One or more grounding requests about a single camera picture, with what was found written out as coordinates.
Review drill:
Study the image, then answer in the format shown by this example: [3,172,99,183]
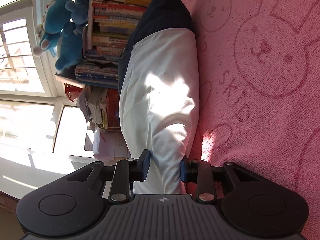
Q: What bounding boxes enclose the row of blue thin books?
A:
[74,61,119,89]

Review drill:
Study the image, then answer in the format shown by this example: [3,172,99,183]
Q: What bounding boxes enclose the large blue plush toy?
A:
[32,0,89,71]

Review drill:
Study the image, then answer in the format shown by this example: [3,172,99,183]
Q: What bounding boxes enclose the stack of paper booklets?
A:
[76,86,108,129]

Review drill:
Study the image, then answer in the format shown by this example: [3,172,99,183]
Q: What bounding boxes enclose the white papers by wall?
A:
[84,128,130,161]

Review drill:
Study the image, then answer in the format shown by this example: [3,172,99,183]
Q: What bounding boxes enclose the pink desk mat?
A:
[182,0,319,239]

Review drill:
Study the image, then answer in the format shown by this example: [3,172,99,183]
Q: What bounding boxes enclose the red basket on top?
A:
[64,83,83,103]

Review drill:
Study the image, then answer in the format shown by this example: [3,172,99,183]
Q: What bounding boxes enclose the red plastic crate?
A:
[106,88,120,131]

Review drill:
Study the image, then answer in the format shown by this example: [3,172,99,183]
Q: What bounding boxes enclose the white navy zip jacket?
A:
[118,0,200,194]

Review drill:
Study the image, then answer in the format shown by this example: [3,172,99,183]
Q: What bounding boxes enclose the middle row of books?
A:
[84,0,146,65]

